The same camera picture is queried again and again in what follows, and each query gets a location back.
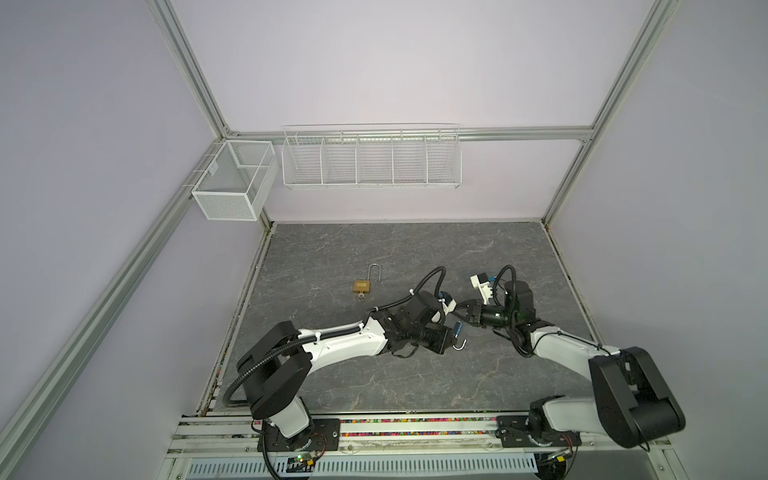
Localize brass padlock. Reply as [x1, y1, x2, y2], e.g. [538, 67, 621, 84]
[352, 263, 381, 298]

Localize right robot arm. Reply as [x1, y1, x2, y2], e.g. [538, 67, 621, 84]
[455, 273, 687, 449]

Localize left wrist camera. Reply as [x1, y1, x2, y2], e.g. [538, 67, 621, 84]
[438, 291, 457, 315]

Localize white mesh box basket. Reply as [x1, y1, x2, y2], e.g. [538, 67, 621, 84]
[192, 140, 279, 222]

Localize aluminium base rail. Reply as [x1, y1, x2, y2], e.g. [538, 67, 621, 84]
[164, 410, 661, 461]

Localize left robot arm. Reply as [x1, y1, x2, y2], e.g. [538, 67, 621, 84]
[218, 266, 456, 450]

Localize white vented cable duct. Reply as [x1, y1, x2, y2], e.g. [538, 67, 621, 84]
[182, 453, 538, 479]

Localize white wire shelf basket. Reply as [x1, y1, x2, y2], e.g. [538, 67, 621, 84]
[281, 123, 463, 189]

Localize aluminium frame profiles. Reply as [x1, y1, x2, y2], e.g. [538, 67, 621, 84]
[1, 1, 680, 479]

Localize blue padlock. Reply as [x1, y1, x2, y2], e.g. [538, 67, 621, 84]
[451, 321, 467, 351]

